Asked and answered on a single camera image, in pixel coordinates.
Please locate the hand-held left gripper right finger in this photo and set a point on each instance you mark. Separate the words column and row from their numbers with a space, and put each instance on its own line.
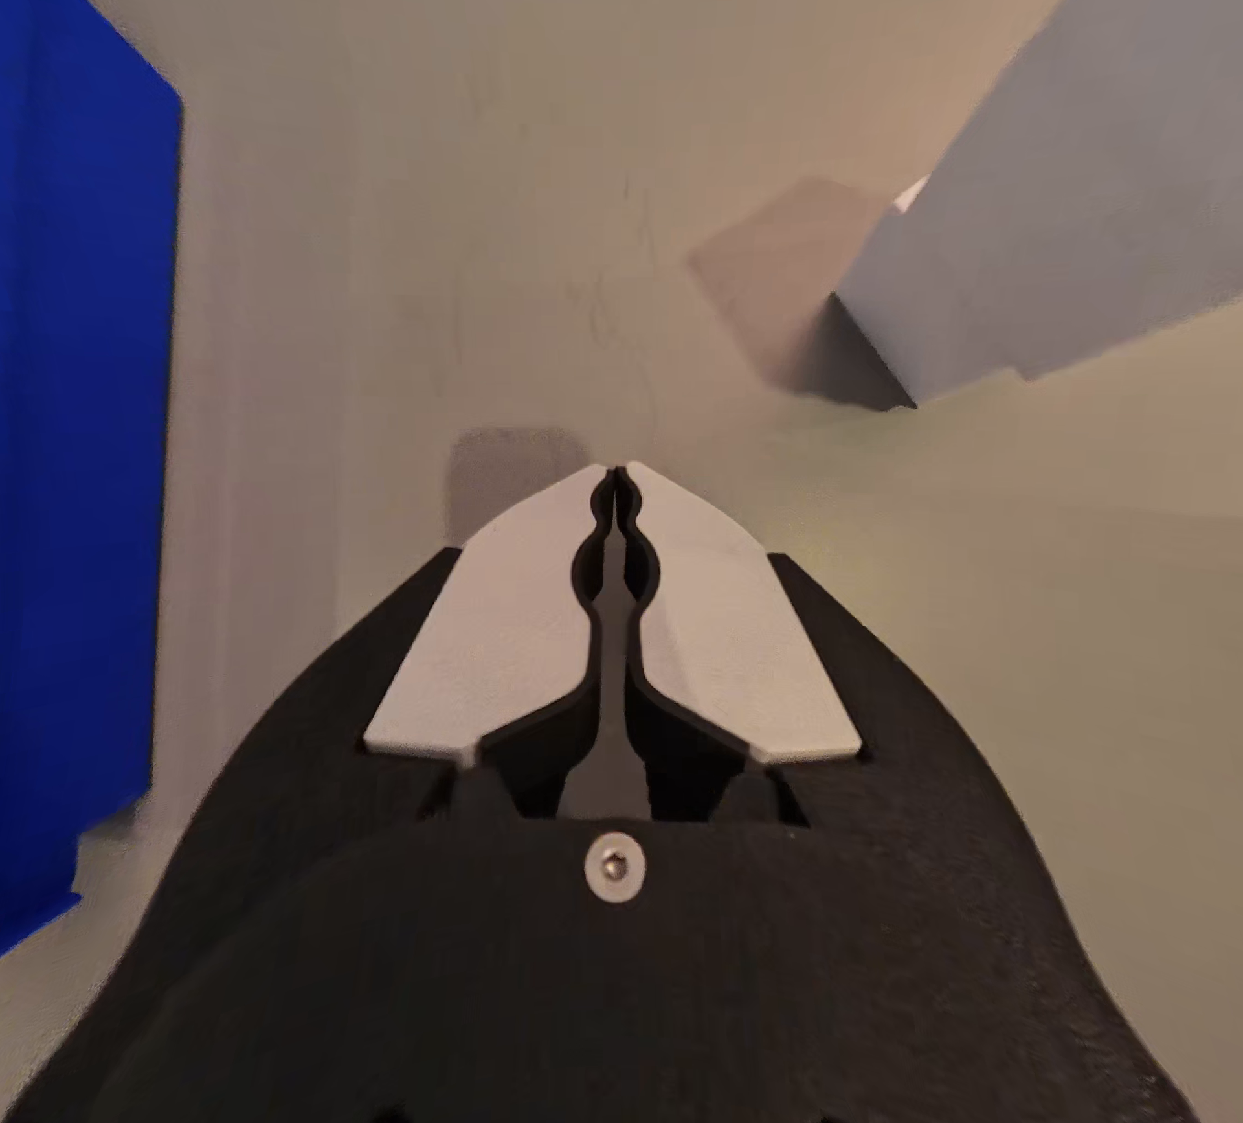
column 738, row 657

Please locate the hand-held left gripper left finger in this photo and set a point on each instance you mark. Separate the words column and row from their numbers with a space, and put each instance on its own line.
column 494, row 647

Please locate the blue plastic bin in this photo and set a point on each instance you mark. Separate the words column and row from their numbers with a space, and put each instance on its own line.
column 77, row 366

